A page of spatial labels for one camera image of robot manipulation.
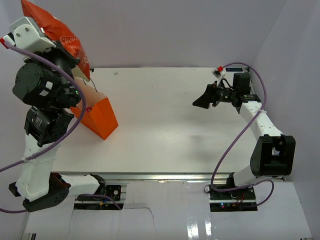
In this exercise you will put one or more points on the pink snack packet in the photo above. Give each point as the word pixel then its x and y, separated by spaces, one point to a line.
pixel 88 109

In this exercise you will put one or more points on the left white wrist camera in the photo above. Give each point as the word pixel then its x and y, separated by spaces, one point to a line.
pixel 27 35

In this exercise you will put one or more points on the blue table label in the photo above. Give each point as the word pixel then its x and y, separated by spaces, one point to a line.
pixel 234 69

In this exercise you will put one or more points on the orange paper bag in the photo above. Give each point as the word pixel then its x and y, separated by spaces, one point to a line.
pixel 102 119

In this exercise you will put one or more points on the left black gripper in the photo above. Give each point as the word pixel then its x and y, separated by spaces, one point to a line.
pixel 58 49

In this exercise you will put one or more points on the red chips bag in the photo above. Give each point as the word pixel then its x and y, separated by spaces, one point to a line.
pixel 59 31

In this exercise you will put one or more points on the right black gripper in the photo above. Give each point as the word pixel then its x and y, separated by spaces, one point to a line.
pixel 210 96

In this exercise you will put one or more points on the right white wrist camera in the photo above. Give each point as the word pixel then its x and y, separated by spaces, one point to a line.
pixel 219 73

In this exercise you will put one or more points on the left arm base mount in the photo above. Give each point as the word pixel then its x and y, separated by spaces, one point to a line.
pixel 83 202

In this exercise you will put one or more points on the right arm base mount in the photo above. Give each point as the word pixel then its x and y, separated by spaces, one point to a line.
pixel 242 200

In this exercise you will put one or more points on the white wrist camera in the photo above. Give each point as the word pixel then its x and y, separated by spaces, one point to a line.
pixel 219 73
pixel 27 35

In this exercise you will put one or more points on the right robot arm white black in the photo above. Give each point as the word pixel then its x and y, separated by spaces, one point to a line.
pixel 273 154

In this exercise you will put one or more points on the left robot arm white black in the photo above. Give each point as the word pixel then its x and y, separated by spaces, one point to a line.
pixel 46 84

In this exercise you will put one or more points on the aluminium front rail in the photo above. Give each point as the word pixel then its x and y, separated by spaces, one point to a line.
pixel 160 176

